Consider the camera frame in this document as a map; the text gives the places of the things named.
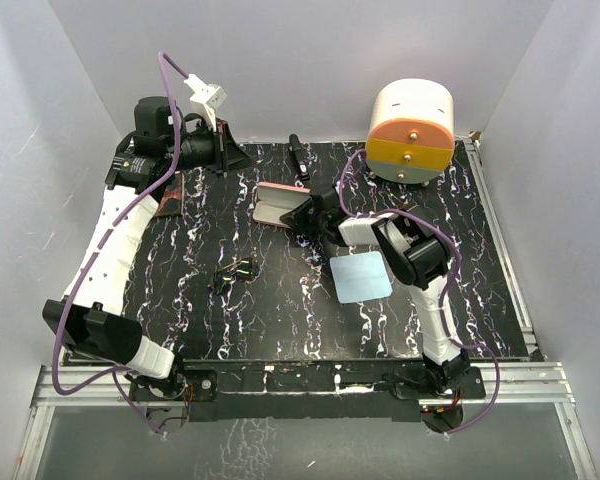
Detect purple cable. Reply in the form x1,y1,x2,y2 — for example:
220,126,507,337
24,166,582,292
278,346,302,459
337,149,502,435
52,51,194,437

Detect black marker pen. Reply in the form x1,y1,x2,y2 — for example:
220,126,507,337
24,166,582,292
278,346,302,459
289,134,310,182

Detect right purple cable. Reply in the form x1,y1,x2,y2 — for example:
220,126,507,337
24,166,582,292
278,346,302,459
337,149,502,435

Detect black sunglasses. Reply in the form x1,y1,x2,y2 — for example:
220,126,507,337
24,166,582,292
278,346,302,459
208,257,259,295

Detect light blue cleaning cloth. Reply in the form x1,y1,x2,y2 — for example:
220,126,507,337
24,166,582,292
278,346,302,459
329,251,393,304

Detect round drawer cabinet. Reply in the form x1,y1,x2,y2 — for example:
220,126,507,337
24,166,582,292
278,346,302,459
365,78,455,185

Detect pink glasses case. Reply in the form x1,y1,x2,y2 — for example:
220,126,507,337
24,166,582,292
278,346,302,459
252,182,310,229

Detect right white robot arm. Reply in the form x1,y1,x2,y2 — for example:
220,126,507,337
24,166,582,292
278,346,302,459
280,188,470,397

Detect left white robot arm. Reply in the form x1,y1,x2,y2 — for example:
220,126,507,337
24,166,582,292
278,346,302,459
42,93,253,399

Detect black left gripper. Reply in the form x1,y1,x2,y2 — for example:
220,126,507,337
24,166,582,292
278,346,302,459
165,118,257,179

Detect dark book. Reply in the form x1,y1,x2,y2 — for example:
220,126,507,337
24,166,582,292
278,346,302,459
153,171,184,218

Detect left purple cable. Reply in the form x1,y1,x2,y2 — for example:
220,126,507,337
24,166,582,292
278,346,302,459
52,51,194,437

